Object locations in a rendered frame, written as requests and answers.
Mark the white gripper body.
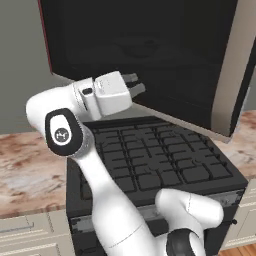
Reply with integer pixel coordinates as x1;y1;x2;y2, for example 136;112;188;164
92;70;134;118

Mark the black stove with hob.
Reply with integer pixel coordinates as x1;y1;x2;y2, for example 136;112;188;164
65;115;250;256

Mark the cream drawer front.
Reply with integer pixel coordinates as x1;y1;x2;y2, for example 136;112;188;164
0;213;54;242

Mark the cream cupboard run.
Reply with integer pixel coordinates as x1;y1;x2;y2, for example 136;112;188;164
222;178;256;251

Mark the grey drawer handle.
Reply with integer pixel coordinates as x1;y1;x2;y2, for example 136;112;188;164
0;221;35;234

